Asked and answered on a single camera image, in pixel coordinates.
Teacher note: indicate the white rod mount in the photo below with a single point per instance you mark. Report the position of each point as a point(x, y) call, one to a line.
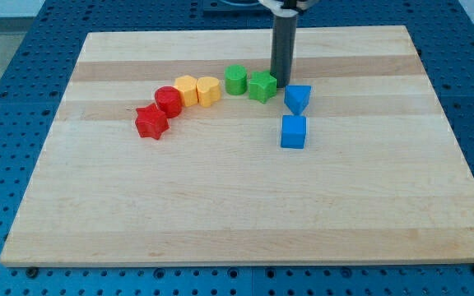
point(287, 7)

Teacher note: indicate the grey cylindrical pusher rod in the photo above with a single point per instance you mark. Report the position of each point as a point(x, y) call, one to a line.
point(283, 43)

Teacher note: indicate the blue triangle block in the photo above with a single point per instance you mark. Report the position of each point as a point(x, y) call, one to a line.
point(297, 98)

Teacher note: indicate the green star block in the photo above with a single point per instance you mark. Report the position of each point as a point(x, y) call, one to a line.
point(262, 86)

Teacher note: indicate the red star block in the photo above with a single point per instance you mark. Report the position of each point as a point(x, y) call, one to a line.
point(151, 121)

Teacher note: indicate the green cylinder block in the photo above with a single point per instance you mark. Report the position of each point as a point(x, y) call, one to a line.
point(236, 79)

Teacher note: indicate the yellow heart block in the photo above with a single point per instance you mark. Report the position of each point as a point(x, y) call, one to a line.
point(208, 90)

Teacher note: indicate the blue cube block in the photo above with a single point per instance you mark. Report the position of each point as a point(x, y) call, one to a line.
point(293, 131)

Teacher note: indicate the yellow hexagon block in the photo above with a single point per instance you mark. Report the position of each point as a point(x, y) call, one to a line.
point(187, 88)

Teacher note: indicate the red cylinder block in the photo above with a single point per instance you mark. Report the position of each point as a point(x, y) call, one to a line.
point(168, 100)

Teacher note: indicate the wooden board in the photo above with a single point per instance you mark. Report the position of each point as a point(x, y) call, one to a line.
point(381, 179)

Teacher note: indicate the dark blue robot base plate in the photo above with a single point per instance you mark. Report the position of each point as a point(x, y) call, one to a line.
point(235, 8)

